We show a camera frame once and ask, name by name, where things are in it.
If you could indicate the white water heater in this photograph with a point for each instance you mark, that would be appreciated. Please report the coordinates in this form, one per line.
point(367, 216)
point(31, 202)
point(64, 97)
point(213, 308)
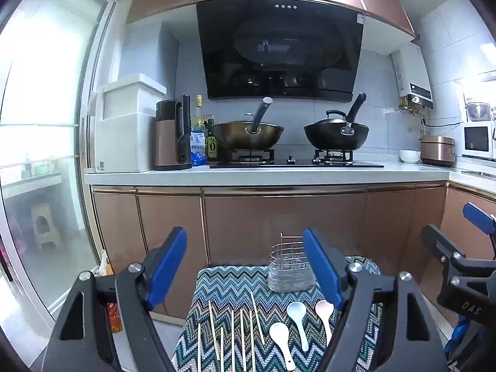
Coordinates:
point(412, 73)

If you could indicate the black wok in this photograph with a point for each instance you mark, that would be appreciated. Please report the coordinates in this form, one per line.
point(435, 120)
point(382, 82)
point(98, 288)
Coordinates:
point(333, 137)

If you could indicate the black gas stove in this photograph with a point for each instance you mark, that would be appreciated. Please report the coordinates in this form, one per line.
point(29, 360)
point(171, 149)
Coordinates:
point(294, 162)

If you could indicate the white kitchen countertop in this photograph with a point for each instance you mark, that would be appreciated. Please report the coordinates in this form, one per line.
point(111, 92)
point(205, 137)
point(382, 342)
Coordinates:
point(232, 176)

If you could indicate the white plastic bag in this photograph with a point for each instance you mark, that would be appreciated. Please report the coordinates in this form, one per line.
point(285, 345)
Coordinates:
point(105, 263)

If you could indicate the dark sauce bottle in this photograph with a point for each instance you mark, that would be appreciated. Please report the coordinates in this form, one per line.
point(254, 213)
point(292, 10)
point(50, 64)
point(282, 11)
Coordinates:
point(212, 143)

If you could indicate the bluish white ceramic spoon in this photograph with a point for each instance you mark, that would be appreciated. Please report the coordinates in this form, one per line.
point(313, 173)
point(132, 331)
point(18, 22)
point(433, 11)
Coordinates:
point(296, 312)

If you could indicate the row of wooden chopsticks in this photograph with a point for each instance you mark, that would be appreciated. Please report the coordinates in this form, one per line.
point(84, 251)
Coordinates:
point(232, 337)

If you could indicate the yellow cap oil bottle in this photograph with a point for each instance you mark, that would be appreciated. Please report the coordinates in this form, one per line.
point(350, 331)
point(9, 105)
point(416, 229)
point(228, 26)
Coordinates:
point(199, 114)

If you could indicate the brown rice cooker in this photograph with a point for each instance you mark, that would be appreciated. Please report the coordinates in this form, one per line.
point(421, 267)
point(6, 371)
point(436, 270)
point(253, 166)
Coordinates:
point(438, 149)

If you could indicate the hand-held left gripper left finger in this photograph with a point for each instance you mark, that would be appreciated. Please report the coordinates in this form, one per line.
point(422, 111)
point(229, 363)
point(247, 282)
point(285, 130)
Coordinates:
point(167, 267)

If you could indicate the brown thermos kettle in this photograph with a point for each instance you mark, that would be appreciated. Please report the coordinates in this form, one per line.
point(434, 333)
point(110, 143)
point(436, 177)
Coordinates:
point(166, 139)

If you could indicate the bronze wok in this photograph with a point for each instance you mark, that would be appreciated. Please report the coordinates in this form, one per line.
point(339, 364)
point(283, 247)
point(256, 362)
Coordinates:
point(240, 133)

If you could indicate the white storage bin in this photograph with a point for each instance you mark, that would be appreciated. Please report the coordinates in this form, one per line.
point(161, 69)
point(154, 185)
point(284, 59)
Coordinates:
point(124, 131)

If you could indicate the glass wok lid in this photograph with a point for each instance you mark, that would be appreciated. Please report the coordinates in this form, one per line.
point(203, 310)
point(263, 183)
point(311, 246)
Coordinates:
point(329, 118)

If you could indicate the zigzag knitted cloth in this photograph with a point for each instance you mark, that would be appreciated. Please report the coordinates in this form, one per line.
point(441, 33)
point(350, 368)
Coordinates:
point(240, 286)

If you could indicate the person's right hand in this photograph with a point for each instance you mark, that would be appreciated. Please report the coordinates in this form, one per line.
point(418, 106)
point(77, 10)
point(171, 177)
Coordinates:
point(458, 333)

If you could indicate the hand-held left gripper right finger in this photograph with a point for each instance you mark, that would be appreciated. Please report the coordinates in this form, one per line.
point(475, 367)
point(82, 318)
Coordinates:
point(323, 267)

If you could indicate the white bowl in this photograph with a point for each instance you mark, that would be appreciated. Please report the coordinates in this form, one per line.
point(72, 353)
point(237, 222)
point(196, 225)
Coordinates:
point(409, 157)

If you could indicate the sliding glass door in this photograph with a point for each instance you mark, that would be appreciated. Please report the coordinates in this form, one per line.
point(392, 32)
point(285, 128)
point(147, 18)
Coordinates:
point(46, 85)

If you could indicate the white microwave oven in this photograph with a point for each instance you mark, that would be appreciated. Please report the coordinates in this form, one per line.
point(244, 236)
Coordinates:
point(476, 139)

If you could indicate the black range hood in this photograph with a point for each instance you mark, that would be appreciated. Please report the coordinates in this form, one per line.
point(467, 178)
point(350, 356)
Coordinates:
point(279, 46)

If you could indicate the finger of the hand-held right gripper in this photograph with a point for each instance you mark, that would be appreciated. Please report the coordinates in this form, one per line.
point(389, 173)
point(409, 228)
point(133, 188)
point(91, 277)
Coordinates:
point(478, 219)
point(438, 240)

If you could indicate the brown base cabinets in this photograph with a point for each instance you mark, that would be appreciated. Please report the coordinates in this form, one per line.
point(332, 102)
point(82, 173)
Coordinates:
point(240, 221)

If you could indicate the red label cooking oil bottle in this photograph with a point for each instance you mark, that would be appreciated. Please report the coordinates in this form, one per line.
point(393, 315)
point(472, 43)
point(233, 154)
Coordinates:
point(114, 317)

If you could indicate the beige plastic stool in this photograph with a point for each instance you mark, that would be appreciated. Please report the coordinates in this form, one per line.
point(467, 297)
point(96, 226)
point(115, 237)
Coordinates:
point(45, 221)

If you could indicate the clear blender jug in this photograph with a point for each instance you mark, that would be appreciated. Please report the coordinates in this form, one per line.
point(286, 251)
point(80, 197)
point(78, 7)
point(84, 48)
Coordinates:
point(478, 110)

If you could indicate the white and blue salt bag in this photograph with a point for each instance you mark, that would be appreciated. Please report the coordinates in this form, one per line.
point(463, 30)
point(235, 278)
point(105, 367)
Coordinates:
point(198, 147)

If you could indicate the white ceramic spoon right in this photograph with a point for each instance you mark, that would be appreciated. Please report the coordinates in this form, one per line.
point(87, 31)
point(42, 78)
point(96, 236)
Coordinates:
point(324, 310)

